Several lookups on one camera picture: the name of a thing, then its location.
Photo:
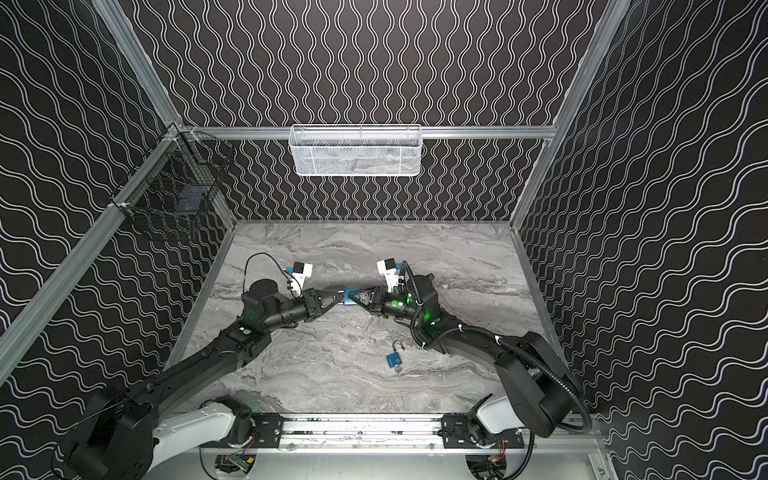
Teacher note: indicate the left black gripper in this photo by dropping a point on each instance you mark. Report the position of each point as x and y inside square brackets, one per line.
[315, 303]

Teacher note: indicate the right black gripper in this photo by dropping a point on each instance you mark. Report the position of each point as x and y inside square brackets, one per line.
[378, 301]

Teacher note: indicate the blue padlock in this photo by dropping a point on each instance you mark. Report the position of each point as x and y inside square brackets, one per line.
[350, 297]
[394, 359]

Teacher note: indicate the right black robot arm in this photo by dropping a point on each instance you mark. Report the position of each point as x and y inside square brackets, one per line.
[542, 394]

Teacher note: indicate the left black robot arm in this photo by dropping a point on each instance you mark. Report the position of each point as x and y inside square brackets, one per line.
[126, 433]

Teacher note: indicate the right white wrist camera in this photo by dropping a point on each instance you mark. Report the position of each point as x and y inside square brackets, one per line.
[392, 273]

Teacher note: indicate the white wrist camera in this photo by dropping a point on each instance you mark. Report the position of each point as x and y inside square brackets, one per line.
[298, 274]
[392, 273]

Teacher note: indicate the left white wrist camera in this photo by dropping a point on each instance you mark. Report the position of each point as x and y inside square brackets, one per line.
[298, 274]

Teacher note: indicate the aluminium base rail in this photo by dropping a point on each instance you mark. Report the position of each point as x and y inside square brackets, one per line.
[316, 433]

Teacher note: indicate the white wire mesh basket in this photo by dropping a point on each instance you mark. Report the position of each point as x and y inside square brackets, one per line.
[355, 150]

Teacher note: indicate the black wire mesh basket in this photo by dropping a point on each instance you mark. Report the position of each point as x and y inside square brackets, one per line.
[180, 198]

